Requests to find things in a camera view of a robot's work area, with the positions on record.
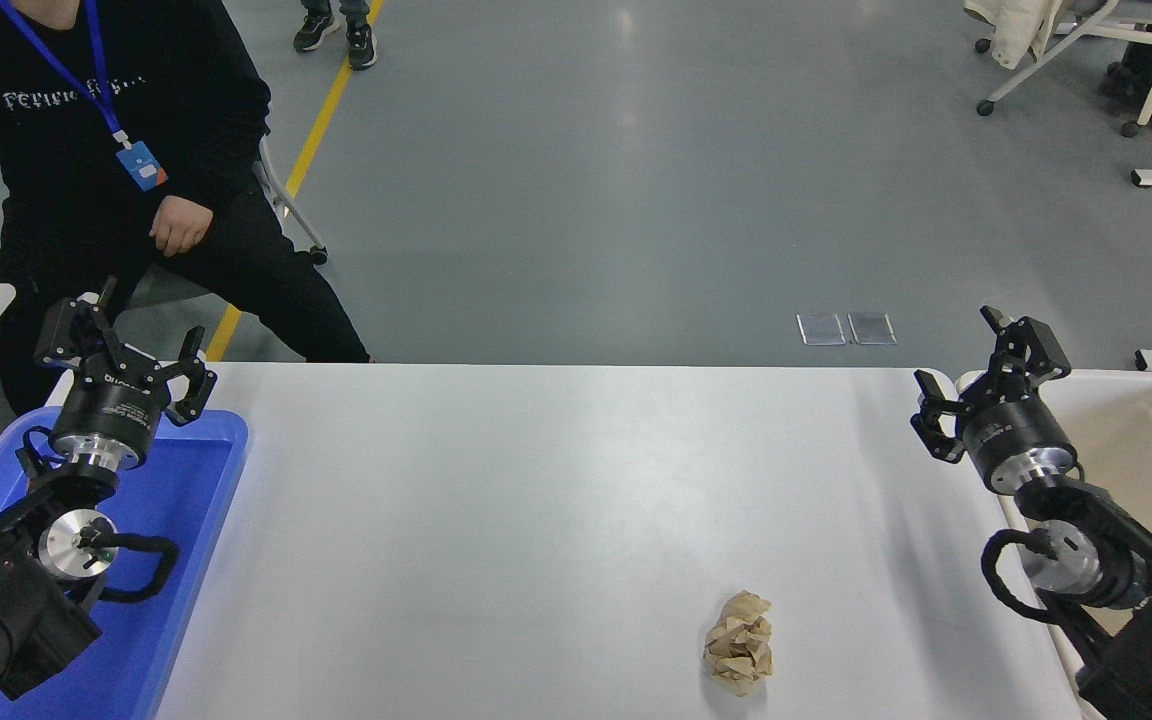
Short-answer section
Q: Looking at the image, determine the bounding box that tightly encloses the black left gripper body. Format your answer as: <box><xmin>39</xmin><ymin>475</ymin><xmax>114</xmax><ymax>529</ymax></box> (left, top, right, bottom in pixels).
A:
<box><xmin>52</xmin><ymin>350</ymin><xmax>174</xmax><ymax>463</ymax></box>

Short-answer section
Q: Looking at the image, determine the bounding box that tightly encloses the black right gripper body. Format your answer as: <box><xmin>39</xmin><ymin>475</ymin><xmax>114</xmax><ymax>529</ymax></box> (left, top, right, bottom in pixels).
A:
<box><xmin>958</xmin><ymin>398</ymin><xmax>1075</xmax><ymax>486</ymax></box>

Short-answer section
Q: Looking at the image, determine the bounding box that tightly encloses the tan paper ball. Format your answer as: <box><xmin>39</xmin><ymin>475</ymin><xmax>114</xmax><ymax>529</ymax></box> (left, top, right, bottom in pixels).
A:
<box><xmin>703</xmin><ymin>590</ymin><xmax>775</xmax><ymax>697</ymax></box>

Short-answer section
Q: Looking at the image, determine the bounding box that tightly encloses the person's left hand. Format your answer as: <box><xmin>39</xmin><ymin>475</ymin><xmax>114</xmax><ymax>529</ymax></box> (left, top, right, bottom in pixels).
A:
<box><xmin>150</xmin><ymin>195</ymin><xmax>215</xmax><ymax>258</ymax></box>

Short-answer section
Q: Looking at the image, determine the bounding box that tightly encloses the blue plastic tray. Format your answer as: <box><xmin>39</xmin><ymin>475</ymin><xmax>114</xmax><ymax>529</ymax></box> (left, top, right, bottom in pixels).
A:
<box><xmin>0</xmin><ymin>410</ymin><xmax>249</xmax><ymax>720</ymax></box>

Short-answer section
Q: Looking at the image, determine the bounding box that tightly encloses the grey white office chair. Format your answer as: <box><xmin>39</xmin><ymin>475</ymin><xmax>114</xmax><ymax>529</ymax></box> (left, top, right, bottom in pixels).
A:
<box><xmin>254</xmin><ymin>135</ymin><xmax>329</xmax><ymax>267</ymax></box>

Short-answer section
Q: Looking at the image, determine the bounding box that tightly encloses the cream jacket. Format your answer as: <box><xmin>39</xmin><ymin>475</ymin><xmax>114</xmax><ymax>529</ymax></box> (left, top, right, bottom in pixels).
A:
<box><xmin>964</xmin><ymin>0</ymin><xmax>1062</xmax><ymax>69</ymax></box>

